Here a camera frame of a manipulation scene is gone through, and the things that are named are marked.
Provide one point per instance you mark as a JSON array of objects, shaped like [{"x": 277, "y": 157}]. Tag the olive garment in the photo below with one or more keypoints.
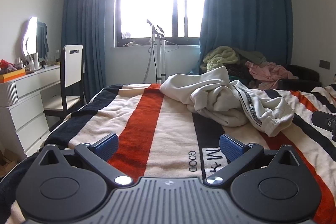
[{"x": 252, "y": 56}]

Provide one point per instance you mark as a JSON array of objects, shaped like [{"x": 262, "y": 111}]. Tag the pink garment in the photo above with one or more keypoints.
[{"x": 270, "y": 70}]

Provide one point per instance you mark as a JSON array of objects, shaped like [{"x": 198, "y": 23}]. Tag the pile of clothes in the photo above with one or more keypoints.
[{"x": 244, "y": 8}]

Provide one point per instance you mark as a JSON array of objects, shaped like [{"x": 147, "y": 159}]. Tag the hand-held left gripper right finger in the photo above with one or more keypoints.
[{"x": 231, "y": 148}]

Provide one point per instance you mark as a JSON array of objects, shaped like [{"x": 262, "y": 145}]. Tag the wavy lit vanity mirror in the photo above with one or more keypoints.
[{"x": 42, "y": 40}]

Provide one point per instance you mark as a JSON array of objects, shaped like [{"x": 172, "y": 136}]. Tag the white vanity desk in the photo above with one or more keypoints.
[{"x": 29, "y": 108}]

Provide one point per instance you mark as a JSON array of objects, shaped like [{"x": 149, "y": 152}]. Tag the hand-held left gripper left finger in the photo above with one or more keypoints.
[{"x": 109, "y": 146}]

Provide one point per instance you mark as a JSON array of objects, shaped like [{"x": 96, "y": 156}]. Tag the orange box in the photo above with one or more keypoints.
[{"x": 13, "y": 76}]

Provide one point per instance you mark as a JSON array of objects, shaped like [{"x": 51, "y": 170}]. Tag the red cloth items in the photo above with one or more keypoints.
[{"x": 6, "y": 65}]

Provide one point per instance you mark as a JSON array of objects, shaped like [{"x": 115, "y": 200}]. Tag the cream white sweatpants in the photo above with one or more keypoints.
[{"x": 215, "y": 98}]

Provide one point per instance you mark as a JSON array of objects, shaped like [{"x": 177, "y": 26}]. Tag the striped fleece blanket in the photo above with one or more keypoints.
[{"x": 168, "y": 119}]

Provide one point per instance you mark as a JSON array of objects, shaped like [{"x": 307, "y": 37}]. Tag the black armchair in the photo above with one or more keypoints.
[{"x": 302, "y": 74}]

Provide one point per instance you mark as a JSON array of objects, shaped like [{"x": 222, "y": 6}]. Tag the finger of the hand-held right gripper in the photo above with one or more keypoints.
[{"x": 325, "y": 121}]

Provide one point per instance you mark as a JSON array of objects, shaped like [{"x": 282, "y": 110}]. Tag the standing garment steamer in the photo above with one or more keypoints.
[{"x": 160, "y": 56}]

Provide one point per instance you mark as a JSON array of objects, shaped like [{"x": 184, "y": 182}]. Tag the dark patterned clothes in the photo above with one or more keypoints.
[{"x": 236, "y": 71}]

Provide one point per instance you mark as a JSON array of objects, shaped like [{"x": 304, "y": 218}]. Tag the dark wall switch plate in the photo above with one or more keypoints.
[{"x": 324, "y": 64}]

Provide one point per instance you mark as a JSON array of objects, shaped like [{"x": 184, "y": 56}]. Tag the cardboard box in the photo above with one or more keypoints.
[{"x": 8, "y": 163}]

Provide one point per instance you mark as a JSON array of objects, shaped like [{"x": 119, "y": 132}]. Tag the teal window curtain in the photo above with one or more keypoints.
[{"x": 84, "y": 29}]

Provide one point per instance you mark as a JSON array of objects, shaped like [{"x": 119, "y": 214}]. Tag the white and black chair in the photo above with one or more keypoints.
[{"x": 73, "y": 66}]

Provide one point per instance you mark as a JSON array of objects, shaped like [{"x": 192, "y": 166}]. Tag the group of cosmetic bottles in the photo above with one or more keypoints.
[{"x": 36, "y": 61}]

